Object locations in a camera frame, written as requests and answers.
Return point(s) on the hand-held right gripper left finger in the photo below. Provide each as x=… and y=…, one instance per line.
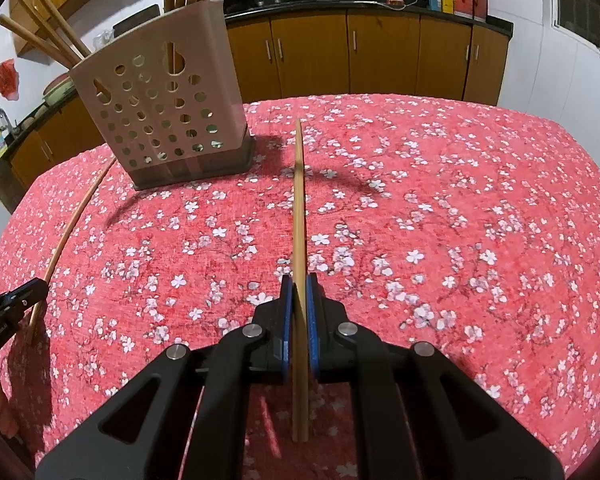
x=286, y=305

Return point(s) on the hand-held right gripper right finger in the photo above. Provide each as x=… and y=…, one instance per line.
x=312, y=310

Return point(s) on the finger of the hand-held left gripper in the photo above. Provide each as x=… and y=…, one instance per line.
x=15, y=299

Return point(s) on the beige perforated utensil holder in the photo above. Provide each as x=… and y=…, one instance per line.
x=215, y=60

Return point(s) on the red floral tablecloth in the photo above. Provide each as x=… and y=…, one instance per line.
x=430, y=235

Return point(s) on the sink faucet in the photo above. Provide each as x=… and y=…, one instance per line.
x=5, y=120

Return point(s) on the green bowl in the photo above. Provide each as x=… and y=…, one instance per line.
x=59, y=91

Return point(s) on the wooden base cabinets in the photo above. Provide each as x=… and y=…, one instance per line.
x=380, y=55

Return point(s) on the glass jars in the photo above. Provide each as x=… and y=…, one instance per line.
x=103, y=40

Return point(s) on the dark cutting board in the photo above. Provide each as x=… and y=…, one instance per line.
x=137, y=20

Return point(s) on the red plastic bag on wall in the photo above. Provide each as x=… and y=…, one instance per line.
x=5, y=79

